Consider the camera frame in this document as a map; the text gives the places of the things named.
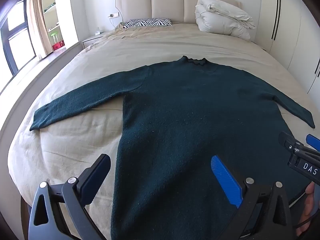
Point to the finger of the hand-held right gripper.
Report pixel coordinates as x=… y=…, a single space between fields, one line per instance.
x=313 y=142
x=287 y=141

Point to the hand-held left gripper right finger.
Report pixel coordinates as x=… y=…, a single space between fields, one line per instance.
x=226 y=180

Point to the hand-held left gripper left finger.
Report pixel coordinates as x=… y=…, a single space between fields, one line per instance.
x=96 y=177

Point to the dark green knit sweater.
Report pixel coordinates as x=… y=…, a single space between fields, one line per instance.
x=187 y=110

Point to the person's right hand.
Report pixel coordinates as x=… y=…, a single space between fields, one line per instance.
x=308 y=205

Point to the bed with beige sheet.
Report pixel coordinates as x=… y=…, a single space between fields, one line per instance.
x=105 y=52

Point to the red box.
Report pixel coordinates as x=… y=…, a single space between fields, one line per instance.
x=56 y=47

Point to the white nightstand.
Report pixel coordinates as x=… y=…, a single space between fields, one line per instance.
x=91 y=40

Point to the folded white duvet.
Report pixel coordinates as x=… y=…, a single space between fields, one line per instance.
x=220 y=20

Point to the tissue box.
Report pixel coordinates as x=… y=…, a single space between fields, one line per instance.
x=98 y=31

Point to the green lidded jar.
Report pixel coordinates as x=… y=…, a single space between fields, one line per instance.
x=54 y=36

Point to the black framed window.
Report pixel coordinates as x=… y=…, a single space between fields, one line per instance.
x=17 y=42

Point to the zebra striped pillow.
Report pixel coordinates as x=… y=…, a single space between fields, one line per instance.
x=147 y=22

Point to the beige curtain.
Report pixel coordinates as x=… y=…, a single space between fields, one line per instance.
x=37 y=22

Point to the white open shelf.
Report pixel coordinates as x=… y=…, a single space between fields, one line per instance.
x=51 y=5

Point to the beige padded headboard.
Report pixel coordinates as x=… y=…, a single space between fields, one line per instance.
x=167 y=2

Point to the wall socket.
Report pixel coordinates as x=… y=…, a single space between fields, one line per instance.
x=114 y=15

